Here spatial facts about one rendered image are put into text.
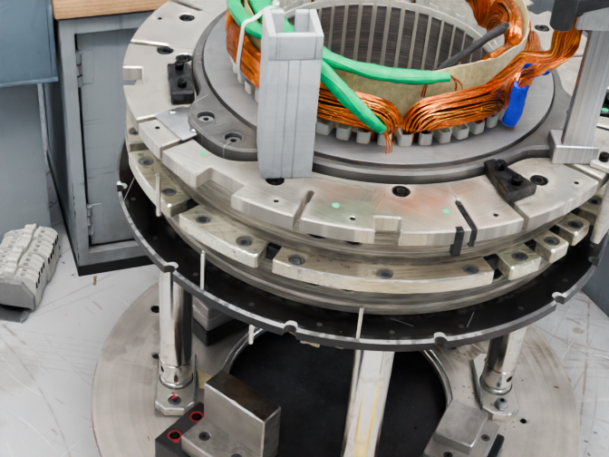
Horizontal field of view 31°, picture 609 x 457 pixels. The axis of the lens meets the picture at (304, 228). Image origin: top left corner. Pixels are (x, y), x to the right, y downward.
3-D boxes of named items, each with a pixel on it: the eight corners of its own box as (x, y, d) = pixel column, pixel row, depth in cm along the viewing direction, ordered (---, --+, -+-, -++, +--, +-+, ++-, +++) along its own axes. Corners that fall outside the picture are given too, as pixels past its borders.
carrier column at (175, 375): (161, 397, 87) (158, 185, 74) (159, 374, 89) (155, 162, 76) (193, 394, 87) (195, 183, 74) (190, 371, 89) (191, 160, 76)
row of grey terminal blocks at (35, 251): (32, 325, 95) (27, 288, 92) (-23, 316, 95) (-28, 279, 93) (67, 250, 103) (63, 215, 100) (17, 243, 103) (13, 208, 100)
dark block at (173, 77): (189, 74, 69) (189, 55, 68) (194, 104, 66) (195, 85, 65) (167, 74, 69) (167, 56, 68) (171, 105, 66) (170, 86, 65)
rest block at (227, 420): (220, 415, 83) (221, 367, 80) (277, 454, 81) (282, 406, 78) (180, 450, 81) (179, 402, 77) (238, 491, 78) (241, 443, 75)
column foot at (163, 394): (197, 354, 91) (197, 347, 90) (193, 416, 86) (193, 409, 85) (159, 354, 91) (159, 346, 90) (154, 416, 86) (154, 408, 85)
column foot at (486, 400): (482, 421, 87) (484, 413, 87) (468, 360, 93) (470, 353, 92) (519, 422, 88) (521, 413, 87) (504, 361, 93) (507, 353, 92)
